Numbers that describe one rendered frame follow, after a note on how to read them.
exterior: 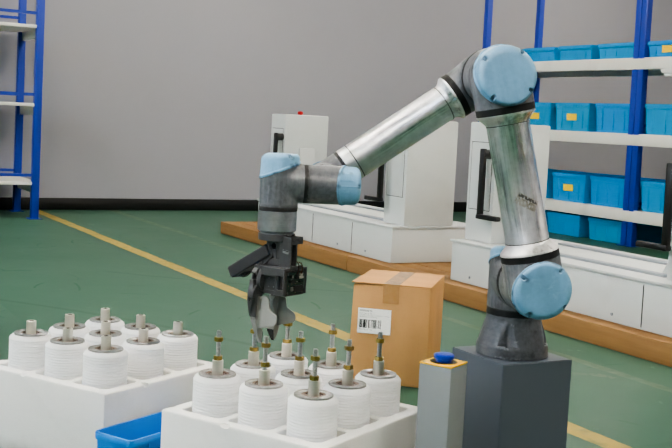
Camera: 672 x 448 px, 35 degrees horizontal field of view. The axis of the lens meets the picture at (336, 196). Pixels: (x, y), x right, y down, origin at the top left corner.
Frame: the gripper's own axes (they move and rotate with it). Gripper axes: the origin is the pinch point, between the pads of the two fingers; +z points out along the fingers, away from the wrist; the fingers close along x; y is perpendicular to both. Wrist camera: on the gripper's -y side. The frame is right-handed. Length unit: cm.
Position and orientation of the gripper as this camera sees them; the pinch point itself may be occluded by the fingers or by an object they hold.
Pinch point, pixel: (263, 333)
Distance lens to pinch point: 213.0
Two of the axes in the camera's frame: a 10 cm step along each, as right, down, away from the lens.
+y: 8.1, 0.8, -5.8
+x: 5.9, -0.3, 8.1
